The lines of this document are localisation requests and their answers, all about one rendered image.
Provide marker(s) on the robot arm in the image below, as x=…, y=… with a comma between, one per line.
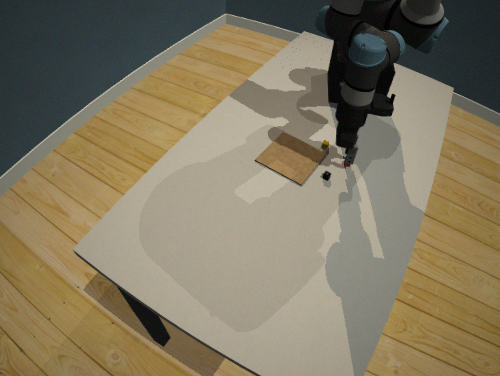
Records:
x=417, y=23

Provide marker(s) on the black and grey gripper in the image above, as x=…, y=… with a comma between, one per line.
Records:
x=351, y=113

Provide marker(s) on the tan mat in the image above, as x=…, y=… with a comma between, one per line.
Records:
x=291, y=158

